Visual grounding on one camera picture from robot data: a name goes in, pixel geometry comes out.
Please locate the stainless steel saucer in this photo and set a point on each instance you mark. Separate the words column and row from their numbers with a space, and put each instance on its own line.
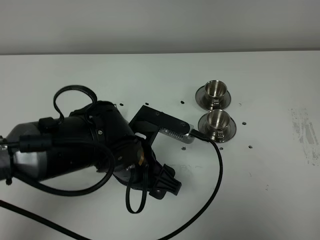
column 210, row 104
column 228, row 133

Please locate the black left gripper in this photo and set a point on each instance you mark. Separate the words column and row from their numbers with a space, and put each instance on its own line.
column 161, row 178

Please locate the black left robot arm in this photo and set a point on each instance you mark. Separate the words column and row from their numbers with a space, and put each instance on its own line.
column 94, row 136

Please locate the near stainless steel teacup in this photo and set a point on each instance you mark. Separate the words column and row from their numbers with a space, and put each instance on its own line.
column 217, row 123

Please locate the far stainless steel teacup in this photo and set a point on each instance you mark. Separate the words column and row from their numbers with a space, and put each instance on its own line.
column 214, row 91

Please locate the far stainless steel saucer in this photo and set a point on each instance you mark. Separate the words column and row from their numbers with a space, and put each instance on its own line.
column 210, row 104

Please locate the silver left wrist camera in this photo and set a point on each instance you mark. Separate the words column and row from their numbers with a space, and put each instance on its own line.
column 149, row 122

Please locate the near stainless steel saucer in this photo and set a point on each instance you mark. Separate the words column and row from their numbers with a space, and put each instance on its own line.
column 228, row 133

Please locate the stainless steel teacup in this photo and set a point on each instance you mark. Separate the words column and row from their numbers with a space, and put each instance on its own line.
column 217, row 123
column 214, row 91

